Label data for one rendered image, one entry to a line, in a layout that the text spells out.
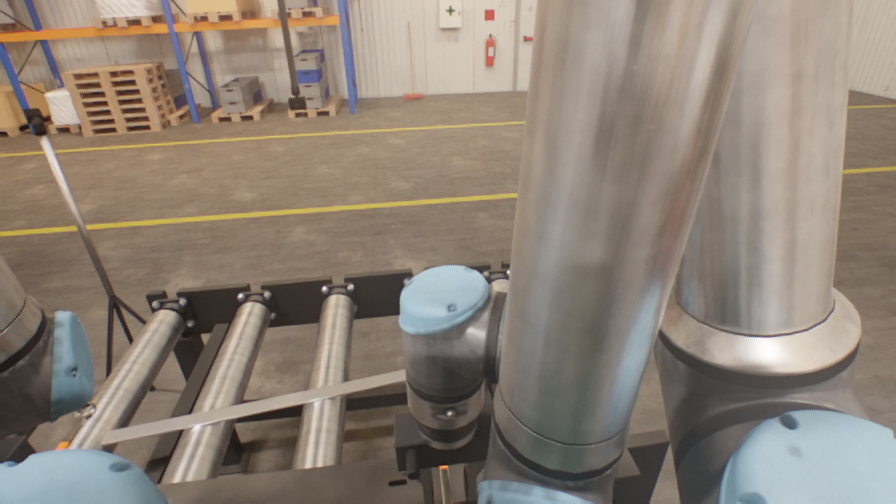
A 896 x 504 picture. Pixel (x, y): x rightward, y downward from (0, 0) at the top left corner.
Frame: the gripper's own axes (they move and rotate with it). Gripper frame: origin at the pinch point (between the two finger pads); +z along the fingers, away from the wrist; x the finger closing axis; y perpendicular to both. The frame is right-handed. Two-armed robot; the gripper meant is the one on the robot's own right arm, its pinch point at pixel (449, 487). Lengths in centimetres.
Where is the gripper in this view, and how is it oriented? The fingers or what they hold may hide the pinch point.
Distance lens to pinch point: 70.3
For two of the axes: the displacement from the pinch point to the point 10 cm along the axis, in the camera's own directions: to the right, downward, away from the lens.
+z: 0.2, 8.9, 4.6
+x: 9.9, -0.8, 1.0
